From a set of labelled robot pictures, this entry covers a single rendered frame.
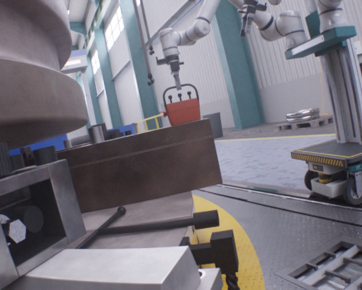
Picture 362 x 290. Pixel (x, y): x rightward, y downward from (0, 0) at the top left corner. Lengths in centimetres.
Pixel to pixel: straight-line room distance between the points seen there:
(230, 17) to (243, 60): 161
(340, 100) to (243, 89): 863
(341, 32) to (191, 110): 96
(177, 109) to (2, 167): 116
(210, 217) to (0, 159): 75
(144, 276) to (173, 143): 127
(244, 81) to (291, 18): 865
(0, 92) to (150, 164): 92
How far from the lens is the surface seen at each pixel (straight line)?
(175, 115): 176
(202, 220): 118
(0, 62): 133
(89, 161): 181
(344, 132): 232
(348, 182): 194
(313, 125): 660
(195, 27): 173
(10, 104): 131
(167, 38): 178
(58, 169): 83
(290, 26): 231
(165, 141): 176
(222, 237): 101
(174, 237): 115
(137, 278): 57
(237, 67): 1085
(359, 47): 799
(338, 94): 230
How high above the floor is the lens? 71
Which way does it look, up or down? 4 degrees down
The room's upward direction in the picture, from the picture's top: 12 degrees counter-clockwise
